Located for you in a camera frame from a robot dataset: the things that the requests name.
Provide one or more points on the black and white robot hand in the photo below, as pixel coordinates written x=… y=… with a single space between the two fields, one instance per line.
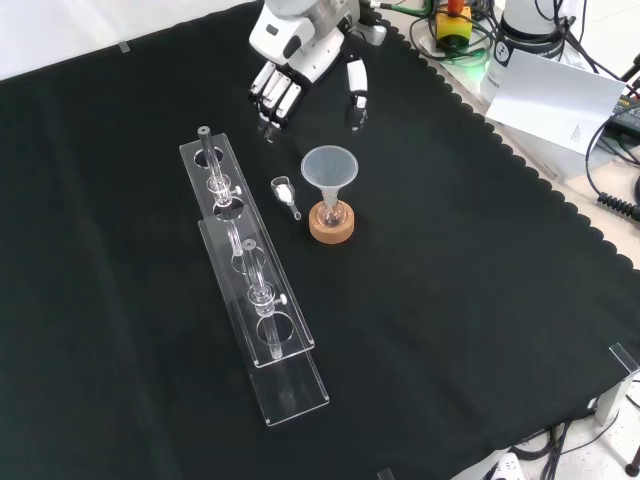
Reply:
x=300 y=45

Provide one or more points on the clear weighing funnel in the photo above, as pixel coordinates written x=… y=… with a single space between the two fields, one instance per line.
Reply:
x=284 y=192

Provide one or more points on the translucent plastic funnel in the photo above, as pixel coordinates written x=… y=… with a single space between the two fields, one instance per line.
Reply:
x=330 y=167

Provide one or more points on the clear funnel stand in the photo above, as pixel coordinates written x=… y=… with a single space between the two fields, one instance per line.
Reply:
x=260 y=280

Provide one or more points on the yellow stop button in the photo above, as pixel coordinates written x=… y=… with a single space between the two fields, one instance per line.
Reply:
x=452 y=25

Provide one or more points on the round-bottom glass flask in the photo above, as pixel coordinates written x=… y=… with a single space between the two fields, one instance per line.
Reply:
x=332 y=214

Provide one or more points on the clear tape piece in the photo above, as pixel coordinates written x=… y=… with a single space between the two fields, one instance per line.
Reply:
x=124 y=47

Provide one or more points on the black cloth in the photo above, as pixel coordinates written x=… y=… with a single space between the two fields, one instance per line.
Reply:
x=150 y=250

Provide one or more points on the white paper sheet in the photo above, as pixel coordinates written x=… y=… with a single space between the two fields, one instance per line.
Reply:
x=555 y=97

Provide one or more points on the black box device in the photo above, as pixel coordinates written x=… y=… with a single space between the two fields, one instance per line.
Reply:
x=625 y=115

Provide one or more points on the white power strip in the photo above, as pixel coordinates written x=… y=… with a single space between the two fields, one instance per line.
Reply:
x=505 y=467

